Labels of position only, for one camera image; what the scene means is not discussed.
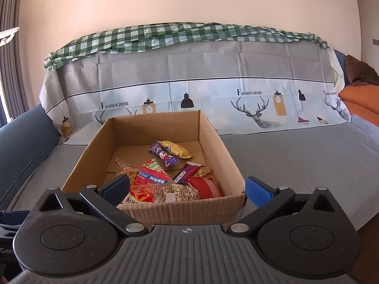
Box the purple and white stick packet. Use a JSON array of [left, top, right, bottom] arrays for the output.
[[171, 162, 201, 184]]

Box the brown blanket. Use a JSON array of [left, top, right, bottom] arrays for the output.
[[343, 55, 379, 86]]

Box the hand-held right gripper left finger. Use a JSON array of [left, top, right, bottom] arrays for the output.
[[28, 174, 149, 234]]

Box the blue-grey sofa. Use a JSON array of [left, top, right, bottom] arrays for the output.
[[0, 103, 379, 231]]

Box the deer print cloth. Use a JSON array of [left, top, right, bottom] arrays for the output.
[[40, 40, 353, 145]]

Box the clear grain cake packet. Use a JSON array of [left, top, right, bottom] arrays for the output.
[[152, 183, 199, 204]]

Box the yellow snack packet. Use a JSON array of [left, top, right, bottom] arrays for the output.
[[158, 140, 193, 159]]

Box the white plastic object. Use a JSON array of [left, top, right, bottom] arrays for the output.
[[0, 27, 21, 46]]

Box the grey curtain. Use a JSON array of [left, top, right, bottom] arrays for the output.
[[0, 0, 33, 126]]

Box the purple snack packet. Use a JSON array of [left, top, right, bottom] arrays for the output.
[[147, 141, 180, 168]]

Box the cardboard box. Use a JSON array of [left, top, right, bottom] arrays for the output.
[[61, 109, 246, 228]]

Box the orange cushion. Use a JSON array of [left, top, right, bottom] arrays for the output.
[[338, 84, 379, 122]]

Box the clear brownish snack packet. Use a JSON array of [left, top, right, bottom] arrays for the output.
[[115, 157, 140, 181]]

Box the red packet with white stripe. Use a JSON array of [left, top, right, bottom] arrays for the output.
[[186, 177, 225, 199]]

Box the pale cloth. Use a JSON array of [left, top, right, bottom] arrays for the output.
[[328, 48, 345, 91]]

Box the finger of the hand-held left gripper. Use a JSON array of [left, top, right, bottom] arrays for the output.
[[0, 227, 20, 268], [0, 210, 30, 227]]

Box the green checked cloth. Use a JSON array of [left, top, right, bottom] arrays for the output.
[[44, 22, 330, 71]]

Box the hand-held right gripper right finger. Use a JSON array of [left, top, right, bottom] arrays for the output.
[[227, 176, 344, 234]]

